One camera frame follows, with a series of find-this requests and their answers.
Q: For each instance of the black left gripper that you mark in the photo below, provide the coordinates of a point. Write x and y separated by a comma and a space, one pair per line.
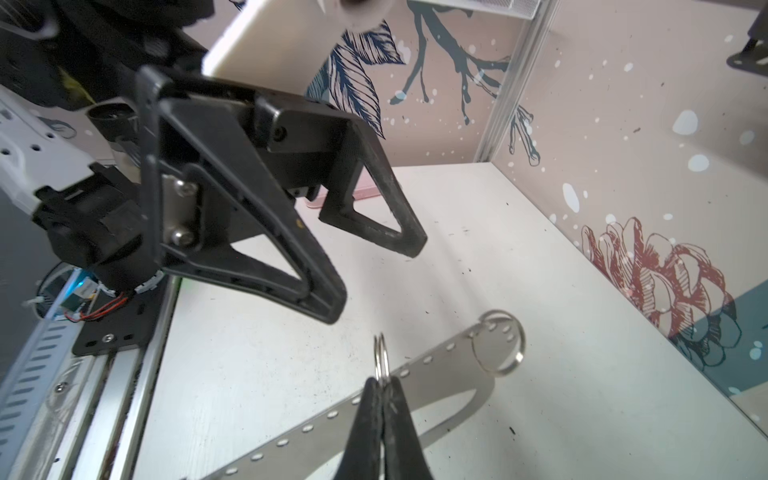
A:
222, 168

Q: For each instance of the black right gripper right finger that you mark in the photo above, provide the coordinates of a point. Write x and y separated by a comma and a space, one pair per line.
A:
403, 456

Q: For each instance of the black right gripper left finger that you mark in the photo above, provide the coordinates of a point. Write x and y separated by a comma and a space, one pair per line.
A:
361, 459

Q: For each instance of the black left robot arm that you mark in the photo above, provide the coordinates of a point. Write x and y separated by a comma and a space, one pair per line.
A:
70, 151

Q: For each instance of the black hanging basket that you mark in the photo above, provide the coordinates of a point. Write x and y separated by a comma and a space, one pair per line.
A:
753, 57

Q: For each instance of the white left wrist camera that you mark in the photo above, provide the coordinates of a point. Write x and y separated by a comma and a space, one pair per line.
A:
281, 45

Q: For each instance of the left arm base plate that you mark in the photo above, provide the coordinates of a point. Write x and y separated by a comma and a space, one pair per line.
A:
130, 326

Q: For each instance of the white wire mesh basket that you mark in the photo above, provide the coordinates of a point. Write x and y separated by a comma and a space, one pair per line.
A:
522, 9

